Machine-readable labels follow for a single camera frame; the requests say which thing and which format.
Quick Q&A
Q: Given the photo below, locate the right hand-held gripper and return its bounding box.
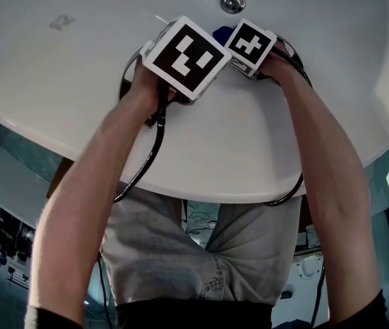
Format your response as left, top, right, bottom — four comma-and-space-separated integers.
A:
223, 18, 295, 78

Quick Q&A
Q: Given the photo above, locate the blue cloth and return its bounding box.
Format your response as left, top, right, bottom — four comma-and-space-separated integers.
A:
212, 25, 236, 45

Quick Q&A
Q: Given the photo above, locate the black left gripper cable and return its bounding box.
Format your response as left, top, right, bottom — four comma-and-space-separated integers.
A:
113, 45, 171, 204

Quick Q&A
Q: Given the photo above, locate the person's right hand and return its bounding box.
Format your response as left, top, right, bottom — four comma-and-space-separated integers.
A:
261, 55, 295, 84

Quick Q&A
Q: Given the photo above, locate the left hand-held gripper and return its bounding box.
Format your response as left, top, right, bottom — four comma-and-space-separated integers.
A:
139, 14, 233, 103

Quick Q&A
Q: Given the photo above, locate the person's right forearm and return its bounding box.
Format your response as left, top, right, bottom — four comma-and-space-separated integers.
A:
278, 73, 383, 326

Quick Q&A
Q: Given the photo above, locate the white bathtub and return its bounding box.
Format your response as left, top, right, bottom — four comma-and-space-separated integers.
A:
0, 0, 389, 206

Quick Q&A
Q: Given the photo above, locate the person's left hand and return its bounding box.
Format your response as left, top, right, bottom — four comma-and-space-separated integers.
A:
125, 58, 175, 111

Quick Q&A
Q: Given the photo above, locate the chrome bathtub drain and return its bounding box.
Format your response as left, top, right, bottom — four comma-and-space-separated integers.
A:
219, 0, 247, 14

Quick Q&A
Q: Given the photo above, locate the person's left forearm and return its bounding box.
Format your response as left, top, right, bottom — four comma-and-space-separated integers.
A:
29, 94, 163, 325

